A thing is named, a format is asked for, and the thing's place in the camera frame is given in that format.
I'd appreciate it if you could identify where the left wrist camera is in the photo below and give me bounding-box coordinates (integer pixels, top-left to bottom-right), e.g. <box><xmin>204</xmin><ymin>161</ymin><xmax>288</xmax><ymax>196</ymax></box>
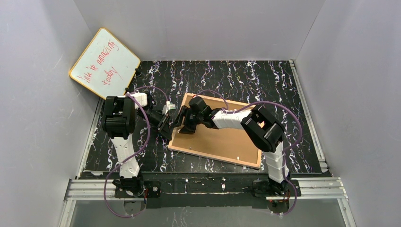
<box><xmin>162</xmin><ymin>101</ymin><xmax>176</xmax><ymax>115</ymax></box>

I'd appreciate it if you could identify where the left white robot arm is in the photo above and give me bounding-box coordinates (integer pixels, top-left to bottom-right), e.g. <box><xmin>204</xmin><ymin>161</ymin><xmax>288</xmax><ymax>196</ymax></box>
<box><xmin>102</xmin><ymin>92</ymin><xmax>176</xmax><ymax>197</ymax></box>

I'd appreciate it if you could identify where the aluminium rail base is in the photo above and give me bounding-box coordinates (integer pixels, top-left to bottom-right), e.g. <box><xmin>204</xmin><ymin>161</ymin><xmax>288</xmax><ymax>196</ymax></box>
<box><xmin>59</xmin><ymin>60</ymin><xmax>356</xmax><ymax>227</ymax></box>

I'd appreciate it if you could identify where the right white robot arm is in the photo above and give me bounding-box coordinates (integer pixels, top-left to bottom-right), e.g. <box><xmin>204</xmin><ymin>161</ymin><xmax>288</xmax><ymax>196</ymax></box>
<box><xmin>172</xmin><ymin>96</ymin><xmax>290</xmax><ymax>195</ymax></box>

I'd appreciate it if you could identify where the frame backing board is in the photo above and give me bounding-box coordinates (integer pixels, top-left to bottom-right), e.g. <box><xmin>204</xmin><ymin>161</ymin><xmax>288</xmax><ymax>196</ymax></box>
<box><xmin>171</xmin><ymin>95</ymin><xmax>260</xmax><ymax>166</ymax></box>

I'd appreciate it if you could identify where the wooden picture frame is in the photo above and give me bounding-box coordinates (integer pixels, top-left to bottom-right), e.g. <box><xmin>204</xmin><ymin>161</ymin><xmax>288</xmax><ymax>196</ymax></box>
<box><xmin>167</xmin><ymin>92</ymin><xmax>263</xmax><ymax>170</ymax></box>

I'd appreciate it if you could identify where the whiteboard with red writing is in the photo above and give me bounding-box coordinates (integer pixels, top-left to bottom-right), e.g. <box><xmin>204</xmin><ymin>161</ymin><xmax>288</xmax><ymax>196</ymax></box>
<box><xmin>69</xmin><ymin>28</ymin><xmax>140</xmax><ymax>99</ymax></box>

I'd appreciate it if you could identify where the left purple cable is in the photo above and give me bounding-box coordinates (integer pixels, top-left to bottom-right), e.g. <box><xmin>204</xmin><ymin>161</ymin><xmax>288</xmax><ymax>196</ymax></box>
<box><xmin>103</xmin><ymin>86</ymin><xmax>170</xmax><ymax>219</ymax></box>

